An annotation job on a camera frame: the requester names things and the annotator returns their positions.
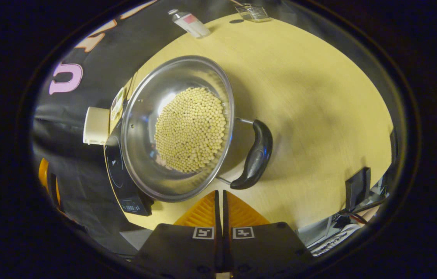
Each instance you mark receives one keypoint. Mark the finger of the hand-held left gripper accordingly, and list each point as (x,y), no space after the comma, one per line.
(43,174)

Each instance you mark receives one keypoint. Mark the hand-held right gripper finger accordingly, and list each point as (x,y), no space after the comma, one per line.
(226,217)
(217,217)

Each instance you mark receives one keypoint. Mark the black induction cooktop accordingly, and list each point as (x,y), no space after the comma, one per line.
(119,174)

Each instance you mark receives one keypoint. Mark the pile of yellow soybeans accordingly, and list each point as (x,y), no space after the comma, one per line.
(191,130)

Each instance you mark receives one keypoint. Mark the white compartment tray of beans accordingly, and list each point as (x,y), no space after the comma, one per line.
(117,104)

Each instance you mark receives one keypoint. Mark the black backdrop cloth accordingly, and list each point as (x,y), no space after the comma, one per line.
(98,58)

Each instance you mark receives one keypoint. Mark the white bottle with pink label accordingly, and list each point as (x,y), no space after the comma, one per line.
(193,24)

